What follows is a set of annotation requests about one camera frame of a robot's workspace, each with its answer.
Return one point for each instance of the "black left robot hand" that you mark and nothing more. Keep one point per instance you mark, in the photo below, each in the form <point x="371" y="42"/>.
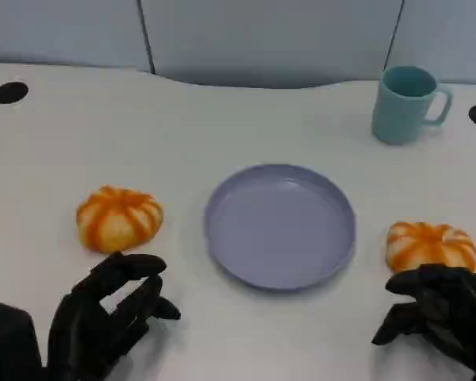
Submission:
<point x="83" y="317"/>

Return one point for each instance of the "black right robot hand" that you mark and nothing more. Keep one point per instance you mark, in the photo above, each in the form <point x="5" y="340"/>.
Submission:
<point x="456" y="309"/>

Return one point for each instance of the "orange white toy bread roll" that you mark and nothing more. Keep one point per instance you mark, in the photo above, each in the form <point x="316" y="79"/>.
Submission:
<point x="119" y="218"/>
<point x="428" y="246"/>

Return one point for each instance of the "lilac plate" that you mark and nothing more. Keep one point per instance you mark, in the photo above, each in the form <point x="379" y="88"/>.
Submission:
<point x="279" y="230"/>

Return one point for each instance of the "pale green mug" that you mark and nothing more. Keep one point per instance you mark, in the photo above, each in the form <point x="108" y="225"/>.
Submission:
<point x="400" y="115"/>

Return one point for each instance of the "grey partition panel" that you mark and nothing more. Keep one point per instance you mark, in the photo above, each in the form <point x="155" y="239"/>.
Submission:
<point x="269" y="39"/>
<point x="63" y="31"/>
<point x="448" y="31"/>

